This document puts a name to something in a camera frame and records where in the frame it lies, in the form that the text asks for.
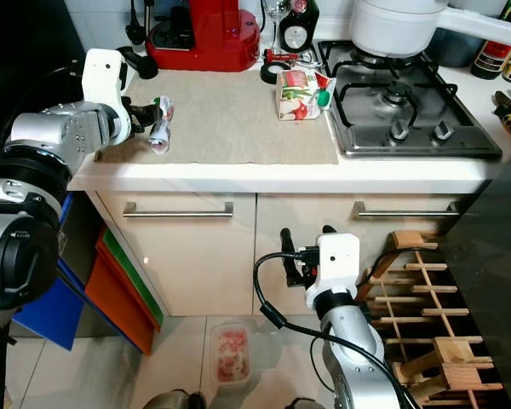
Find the small clear plastic bottle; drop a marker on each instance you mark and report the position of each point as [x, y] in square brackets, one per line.
[162, 141]

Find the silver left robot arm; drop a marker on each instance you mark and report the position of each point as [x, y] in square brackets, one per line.
[51, 132]

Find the tall black glossy fridge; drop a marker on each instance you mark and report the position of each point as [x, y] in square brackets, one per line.
[25, 43]

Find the black mini fridge white inside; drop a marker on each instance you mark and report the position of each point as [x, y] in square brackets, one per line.
[490, 273]

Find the wide beige drawer front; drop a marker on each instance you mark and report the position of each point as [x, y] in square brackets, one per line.
[277, 213]

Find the beige counter mat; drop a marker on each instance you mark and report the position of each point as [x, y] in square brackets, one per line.
[230, 119]

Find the black kitchen utensil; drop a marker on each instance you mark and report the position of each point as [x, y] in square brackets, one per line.
[136, 30]

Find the red coffee machine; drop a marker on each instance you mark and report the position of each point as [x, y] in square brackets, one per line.
[204, 43]

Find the narrow beige drawer front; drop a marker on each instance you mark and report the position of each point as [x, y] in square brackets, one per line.
[187, 264]

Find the wooden slatted rack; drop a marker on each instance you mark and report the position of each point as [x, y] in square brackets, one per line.
[426, 266]

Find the clear container pink food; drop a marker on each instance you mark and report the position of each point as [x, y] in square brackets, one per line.
[231, 354]

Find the black tape roll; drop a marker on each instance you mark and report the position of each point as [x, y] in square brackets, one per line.
[266, 73]

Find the small red black tool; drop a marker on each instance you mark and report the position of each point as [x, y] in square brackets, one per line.
[277, 55]

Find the dark robot right foot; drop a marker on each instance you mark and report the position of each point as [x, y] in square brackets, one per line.
[302, 405]

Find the dark robot foot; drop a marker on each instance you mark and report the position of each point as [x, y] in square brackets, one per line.
[168, 400]
[302, 405]

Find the red green printed carton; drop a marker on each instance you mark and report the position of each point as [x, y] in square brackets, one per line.
[300, 94]

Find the steel gas hob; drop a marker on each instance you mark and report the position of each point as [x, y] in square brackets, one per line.
[409, 111]

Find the green flat board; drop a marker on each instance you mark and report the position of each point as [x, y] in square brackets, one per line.
[136, 273]

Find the clear wine glass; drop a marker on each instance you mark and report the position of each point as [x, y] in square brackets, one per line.
[275, 10]

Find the dark bottle round white label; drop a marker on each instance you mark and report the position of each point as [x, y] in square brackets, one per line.
[298, 34]

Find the orange flat board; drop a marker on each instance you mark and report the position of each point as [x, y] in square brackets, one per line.
[119, 298]

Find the dark robot left foot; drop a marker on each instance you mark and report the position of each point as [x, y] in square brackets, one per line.
[168, 400]

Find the blue flat board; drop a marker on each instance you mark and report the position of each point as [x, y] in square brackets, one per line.
[47, 315]

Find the dark grey pot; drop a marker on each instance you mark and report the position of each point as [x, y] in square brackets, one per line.
[451, 53]

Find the dark wine bottle red label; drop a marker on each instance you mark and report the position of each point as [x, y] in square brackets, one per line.
[490, 51]

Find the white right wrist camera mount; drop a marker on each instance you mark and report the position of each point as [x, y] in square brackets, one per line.
[336, 264]

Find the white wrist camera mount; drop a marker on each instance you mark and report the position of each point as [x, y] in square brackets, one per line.
[105, 81]
[336, 264]

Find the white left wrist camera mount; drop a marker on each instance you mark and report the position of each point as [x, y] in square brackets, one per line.
[105, 81]

